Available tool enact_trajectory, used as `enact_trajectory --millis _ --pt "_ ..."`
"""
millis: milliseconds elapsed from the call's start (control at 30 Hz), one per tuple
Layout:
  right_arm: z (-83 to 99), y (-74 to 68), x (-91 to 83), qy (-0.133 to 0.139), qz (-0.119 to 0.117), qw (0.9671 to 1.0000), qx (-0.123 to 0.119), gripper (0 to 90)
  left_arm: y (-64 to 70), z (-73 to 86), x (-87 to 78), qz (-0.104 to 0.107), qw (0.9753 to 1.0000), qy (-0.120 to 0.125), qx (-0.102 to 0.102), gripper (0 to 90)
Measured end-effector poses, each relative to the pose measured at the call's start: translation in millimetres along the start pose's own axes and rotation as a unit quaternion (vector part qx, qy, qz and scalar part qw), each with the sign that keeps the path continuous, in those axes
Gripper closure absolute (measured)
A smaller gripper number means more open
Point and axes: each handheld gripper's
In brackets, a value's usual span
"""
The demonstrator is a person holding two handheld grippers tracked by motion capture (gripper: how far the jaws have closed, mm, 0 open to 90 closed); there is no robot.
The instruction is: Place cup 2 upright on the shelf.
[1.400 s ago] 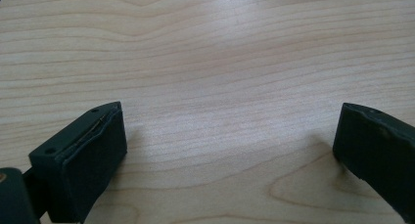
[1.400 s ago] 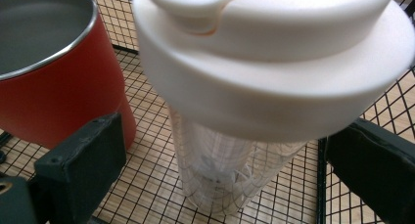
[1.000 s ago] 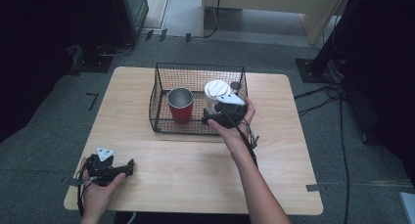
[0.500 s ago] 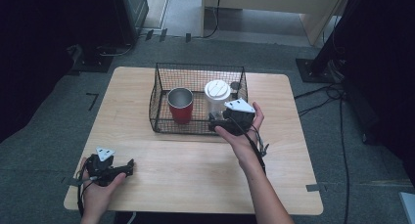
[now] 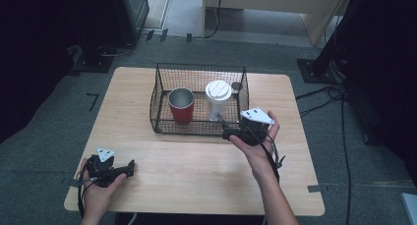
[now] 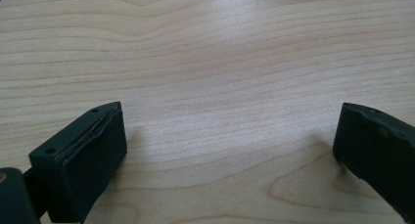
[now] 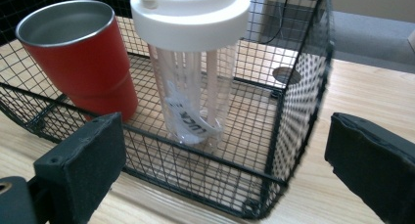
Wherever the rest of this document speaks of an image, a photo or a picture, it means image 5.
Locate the white board corner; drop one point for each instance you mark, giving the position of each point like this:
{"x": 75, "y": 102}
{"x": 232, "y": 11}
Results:
{"x": 410, "y": 207}

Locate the black metal stand base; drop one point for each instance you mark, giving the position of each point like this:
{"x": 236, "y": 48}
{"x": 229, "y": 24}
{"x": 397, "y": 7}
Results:
{"x": 93, "y": 64}
{"x": 314, "y": 71}

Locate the small dark round object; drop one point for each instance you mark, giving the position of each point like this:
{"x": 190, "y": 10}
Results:
{"x": 236, "y": 86}

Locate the black tape piece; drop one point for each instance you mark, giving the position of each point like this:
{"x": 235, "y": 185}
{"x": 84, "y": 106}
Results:
{"x": 149, "y": 34}
{"x": 189, "y": 37}

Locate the clear tumbler with white lid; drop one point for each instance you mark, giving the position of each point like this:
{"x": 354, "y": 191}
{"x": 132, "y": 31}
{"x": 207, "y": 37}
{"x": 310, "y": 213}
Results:
{"x": 218, "y": 90}

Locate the dark curtain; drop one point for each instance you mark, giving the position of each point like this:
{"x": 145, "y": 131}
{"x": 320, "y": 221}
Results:
{"x": 383, "y": 71}
{"x": 39, "y": 54}

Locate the person's left hand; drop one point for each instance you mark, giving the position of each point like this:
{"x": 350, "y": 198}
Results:
{"x": 98, "y": 198}

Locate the person's right hand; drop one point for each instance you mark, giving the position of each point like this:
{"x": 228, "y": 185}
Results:
{"x": 257, "y": 156}

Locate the grey tape strip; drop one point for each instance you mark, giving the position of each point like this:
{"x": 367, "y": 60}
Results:
{"x": 73, "y": 182}
{"x": 314, "y": 188}

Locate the red cup with steel inside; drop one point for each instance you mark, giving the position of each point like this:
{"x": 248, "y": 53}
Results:
{"x": 182, "y": 115}

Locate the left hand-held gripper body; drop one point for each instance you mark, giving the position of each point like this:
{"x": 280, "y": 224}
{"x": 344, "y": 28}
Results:
{"x": 101, "y": 167}

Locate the black cabinet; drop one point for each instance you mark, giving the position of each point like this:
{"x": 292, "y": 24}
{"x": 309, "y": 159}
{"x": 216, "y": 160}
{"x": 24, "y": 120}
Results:
{"x": 134, "y": 12}

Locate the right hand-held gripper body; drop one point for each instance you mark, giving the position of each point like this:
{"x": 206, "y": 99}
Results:
{"x": 254, "y": 125}

